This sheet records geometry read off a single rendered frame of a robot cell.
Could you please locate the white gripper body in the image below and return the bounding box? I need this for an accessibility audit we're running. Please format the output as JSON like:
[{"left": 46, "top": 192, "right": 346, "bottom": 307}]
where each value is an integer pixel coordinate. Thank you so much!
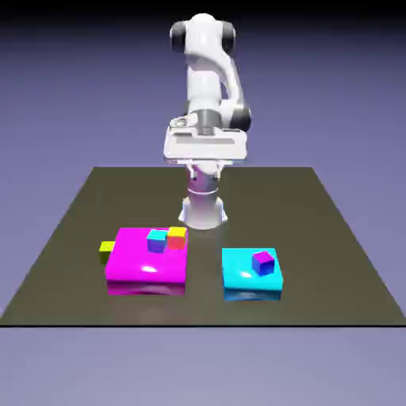
[{"left": 163, "top": 125, "right": 248, "bottom": 167}]

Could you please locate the small yellow and red cube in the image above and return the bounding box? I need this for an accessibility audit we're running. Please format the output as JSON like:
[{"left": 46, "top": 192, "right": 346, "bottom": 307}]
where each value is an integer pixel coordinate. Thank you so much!
[{"left": 167, "top": 226, "right": 187, "bottom": 251}]

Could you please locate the small cyan cube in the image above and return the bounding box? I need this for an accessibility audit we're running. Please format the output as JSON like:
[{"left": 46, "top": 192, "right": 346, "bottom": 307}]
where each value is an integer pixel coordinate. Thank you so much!
[{"left": 146, "top": 228, "right": 168, "bottom": 254}]

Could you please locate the small purple and blue cube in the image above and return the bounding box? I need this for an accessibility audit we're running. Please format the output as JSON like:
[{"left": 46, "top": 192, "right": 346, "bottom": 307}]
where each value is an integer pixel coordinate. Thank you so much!
[{"left": 252, "top": 251, "right": 276, "bottom": 277}]

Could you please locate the small yellow-green cube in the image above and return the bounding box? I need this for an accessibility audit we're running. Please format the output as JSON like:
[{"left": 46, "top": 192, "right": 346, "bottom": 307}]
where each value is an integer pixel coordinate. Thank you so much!
[{"left": 98, "top": 240, "right": 117, "bottom": 263}]

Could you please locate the large magenta box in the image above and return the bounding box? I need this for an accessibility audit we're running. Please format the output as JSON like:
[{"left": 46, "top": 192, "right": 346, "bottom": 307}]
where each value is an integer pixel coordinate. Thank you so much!
[{"left": 105, "top": 227, "right": 190, "bottom": 297}]

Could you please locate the large cyan box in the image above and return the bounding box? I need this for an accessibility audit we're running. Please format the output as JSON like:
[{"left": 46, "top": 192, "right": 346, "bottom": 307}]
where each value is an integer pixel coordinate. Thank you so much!
[{"left": 221, "top": 247, "right": 284, "bottom": 301}]

